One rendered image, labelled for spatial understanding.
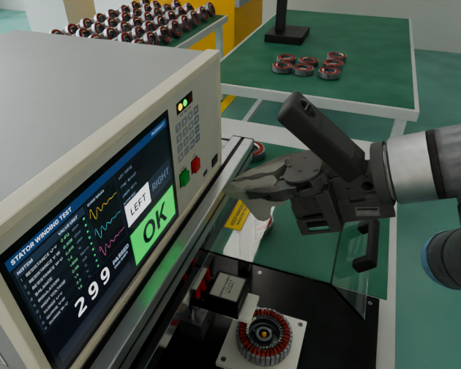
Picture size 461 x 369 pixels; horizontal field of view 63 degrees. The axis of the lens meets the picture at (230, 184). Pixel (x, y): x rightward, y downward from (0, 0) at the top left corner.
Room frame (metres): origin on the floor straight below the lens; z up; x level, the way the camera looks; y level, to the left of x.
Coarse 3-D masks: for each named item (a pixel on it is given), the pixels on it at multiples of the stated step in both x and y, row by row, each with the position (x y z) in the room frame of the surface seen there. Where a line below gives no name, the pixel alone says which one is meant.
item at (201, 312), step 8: (184, 312) 0.47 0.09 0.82; (200, 312) 0.47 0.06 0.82; (208, 312) 0.47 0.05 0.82; (184, 320) 0.45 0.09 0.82; (192, 320) 0.45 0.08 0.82; (200, 320) 0.45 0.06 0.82; (208, 320) 0.47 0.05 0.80; (184, 328) 0.45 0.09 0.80; (192, 328) 0.44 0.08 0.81; (200, 328) 0.44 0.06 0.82; (192, 336) 0.45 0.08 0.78; (200, 336) 0.44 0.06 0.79
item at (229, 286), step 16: (224, 272) 0.49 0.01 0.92; (176, 288) 0.47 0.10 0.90; (208, 288) 0.47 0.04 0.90; (224, 288) 0.45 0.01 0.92; (240, 288) 0.45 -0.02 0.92; (192, 304) 0.45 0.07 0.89; (208, 304) 0.44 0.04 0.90; (224, 304) 0.43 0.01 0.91; (240, 304) 0.43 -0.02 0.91; (256, 304) 0.45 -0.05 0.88; (240, 320) 0.42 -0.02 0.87
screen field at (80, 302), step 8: (104, 272) 0.26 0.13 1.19; (96, 280) 0.25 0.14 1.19; (104, 280) 0.26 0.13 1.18; (88, 288) 0.24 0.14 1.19; (96, 288) 0.25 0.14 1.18; (80, 296) 0.23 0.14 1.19; (88, 296) 0.24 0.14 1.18; (96, 296) 0.25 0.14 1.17; (80, 304) 0.23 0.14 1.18; (88, 304) 0.23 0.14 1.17; (80, 312) 0.22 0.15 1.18
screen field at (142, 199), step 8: (168, 160) 0.41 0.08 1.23; (160, 168) 0.39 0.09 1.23; (168, 168) 0.41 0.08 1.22; (152, 176) 0.37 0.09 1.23; (160, 176) 0.39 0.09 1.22; (168, 176) 0.40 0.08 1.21; (152, 184) 0.37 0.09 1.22; (160, 184) 0.38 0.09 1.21; (144, 192) 0.35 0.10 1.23; (152, 192) 0.36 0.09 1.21; (136, 200) 0.33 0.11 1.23; (144, 200) 0.35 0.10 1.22; (128, 208) 0.32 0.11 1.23; (136, 208) 0.33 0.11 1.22; (144, 208) 0.34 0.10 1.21; (128, 216) 0.32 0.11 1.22; (136, 216) 0.33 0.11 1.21; (128, 224) 0.31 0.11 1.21
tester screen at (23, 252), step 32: (160, 128) 0.40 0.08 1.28; (128, 160) 0.33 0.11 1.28; (160, 160) 0.39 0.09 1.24; (96, 192) 0.28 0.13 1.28; (128, 192) 0.32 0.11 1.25; (160, 192) 0.38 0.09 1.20; (64, 224) 0.24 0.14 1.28; (96, 224) 0.27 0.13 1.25; (32, 256) 0.20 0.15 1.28; (64, 256) 0.23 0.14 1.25; (96, 256) 0.26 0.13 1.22; (128, 256) 0.30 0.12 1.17; (32, 288) 0.19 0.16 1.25; (64, 288) 0.22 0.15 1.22; (64, 320) 0.21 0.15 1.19; (96, 320) 0.24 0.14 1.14
